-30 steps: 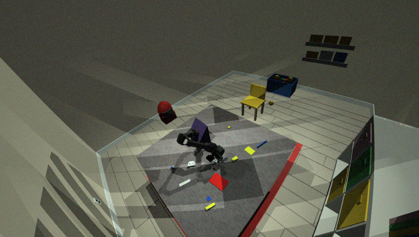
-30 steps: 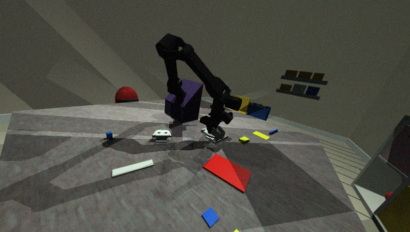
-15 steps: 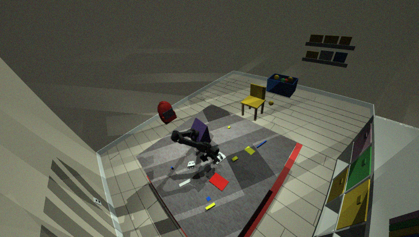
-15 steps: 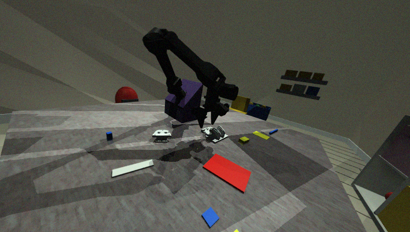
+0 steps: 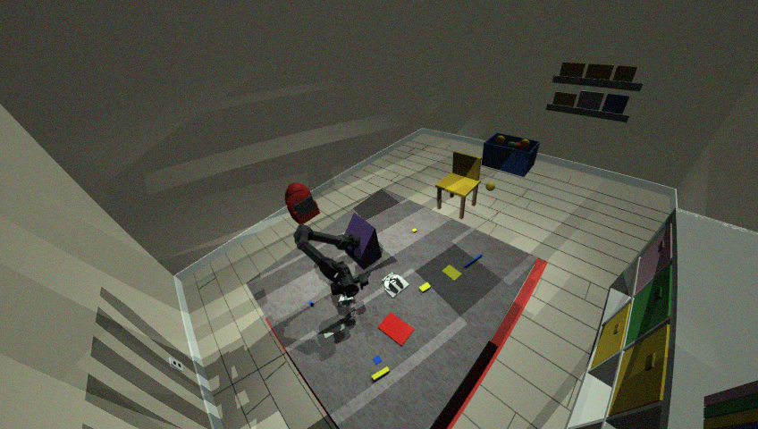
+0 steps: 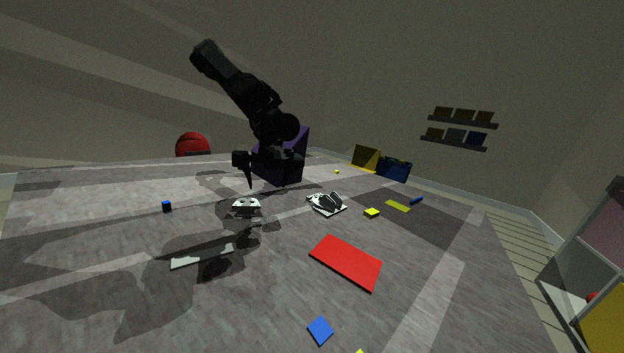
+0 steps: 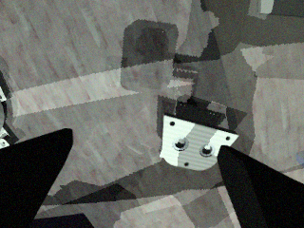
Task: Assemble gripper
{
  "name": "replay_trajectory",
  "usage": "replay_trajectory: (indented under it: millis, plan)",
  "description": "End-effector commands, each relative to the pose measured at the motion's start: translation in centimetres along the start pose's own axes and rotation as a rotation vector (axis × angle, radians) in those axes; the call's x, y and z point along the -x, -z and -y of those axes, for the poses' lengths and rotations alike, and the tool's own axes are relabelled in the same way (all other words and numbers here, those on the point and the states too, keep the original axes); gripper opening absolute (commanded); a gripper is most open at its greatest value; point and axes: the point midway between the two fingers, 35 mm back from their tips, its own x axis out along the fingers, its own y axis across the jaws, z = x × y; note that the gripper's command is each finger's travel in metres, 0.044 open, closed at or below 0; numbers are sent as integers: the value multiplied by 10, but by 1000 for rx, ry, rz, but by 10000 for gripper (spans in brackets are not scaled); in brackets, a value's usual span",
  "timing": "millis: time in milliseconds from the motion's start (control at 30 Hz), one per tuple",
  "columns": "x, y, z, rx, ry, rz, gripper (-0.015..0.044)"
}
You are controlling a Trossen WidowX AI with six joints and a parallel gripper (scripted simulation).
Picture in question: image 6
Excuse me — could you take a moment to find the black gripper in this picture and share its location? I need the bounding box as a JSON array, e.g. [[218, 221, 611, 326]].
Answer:
[[232, 132, 305, 189]]

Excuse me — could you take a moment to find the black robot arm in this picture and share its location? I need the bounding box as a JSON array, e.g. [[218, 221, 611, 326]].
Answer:
[[189, 38, 300, 170]]

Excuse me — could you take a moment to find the olive yellow flat plate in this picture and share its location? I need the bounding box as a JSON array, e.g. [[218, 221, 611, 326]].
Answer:
[[384, 199, 411, 213]]

